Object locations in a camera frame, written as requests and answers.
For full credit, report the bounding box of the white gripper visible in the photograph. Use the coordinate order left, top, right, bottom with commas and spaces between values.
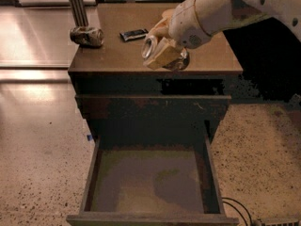
142, 0, 213, 72

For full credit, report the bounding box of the orange soda can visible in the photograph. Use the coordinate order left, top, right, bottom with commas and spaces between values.
140, 34, 190, 72

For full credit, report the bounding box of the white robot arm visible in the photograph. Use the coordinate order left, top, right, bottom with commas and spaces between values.
142, 0, 301, 70

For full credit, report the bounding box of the brown wooden drawer cabinet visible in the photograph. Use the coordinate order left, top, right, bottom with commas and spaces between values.
69, 3, 243, 144

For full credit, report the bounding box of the black snack bar wrapper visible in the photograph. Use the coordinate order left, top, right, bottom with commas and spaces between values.
119, 29, 149, 42

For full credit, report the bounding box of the blue tape piece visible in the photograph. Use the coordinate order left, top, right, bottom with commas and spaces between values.
87, 135, 93, 141

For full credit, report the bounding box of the metal frame post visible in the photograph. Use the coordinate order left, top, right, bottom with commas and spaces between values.
69, 0, 88, 26

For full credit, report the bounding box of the black floor cable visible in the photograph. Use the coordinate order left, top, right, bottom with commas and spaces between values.
221, 197, 254, 226

